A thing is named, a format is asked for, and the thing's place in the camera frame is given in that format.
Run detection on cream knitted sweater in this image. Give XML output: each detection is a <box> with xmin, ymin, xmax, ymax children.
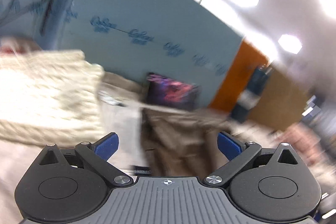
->
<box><xmin>0</xmin><ymin>37</ymin><xmax>106</xmax><ymax>147</ymax></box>

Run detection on pink knitted sweater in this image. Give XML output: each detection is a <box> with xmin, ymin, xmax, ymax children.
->
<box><xmin>273</xmin><ymin>123</ymin><xmax>336</xmax><ymax>169</ymax></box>

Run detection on large brown cardboard box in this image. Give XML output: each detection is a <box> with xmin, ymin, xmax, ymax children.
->
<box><xmin>247</xmin><ymin>63</ymin><xmax>317</xmax><ymax>131</ymax></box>

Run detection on light blue cardboard box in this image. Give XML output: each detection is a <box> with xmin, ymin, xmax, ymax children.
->
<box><xmin>0</xmin><ymin>0</ymin><xmax>245</xmax><ymax>110</ymax></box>

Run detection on dark blue vacuum bottle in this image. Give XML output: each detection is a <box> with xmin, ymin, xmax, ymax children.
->
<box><xmin>230</xmin><ymin>66</ymin><xmax>272</xmax><ymax>123</ymax></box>

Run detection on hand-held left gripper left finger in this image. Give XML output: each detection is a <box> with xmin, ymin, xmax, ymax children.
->
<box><xmin>35</xmin><ymin>132</ymin><xmax>133</xmax><ymax>186</ymax></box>

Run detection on orange cardboard box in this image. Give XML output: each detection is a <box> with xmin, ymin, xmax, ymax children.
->
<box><xmin>207</xmin><ymin>40</ymin><xmax>270</xmax><ymax>115</ymax></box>

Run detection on beige pants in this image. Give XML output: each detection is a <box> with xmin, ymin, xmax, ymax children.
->
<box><xmin>101</xmin><ymin>72</ymin><xmax>238</xmax><ymax>178</ymax></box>

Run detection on smartphone with lit screen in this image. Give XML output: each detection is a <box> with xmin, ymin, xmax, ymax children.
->
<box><xmin>145</xmin><ymin>72</ymin><xmax>202</xmax><ymax>112</ymax></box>

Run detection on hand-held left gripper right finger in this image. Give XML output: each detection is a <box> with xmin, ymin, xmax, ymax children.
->
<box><xmin>203</xmin><ymin>131</ymin><xmax>305</xmax><ymax>186</ymax></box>

